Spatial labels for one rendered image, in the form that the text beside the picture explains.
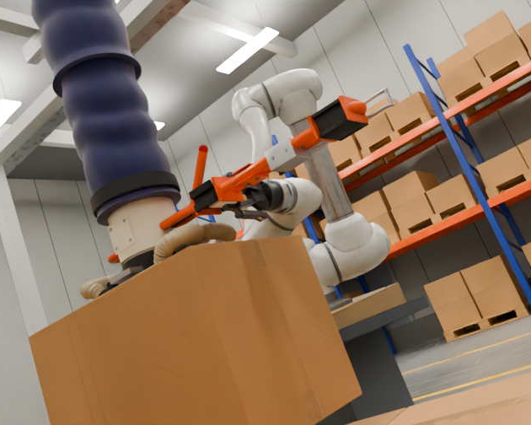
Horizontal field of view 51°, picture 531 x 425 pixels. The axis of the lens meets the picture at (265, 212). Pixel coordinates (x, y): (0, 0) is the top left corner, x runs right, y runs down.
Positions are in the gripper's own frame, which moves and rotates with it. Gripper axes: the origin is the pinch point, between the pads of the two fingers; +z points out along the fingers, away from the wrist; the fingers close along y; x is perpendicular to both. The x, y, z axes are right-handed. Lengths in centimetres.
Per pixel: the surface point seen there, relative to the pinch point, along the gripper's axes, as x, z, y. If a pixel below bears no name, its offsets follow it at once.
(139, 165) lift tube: 15.8, 5.1, -15.6
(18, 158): 573, -348, -350
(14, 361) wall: 940, -479, -130
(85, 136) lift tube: 24.9, 10.3, -28.5
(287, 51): 332, -808, -487
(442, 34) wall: 77, -841, -352
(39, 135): 509, -344, -349
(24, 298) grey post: 338, -157, -77
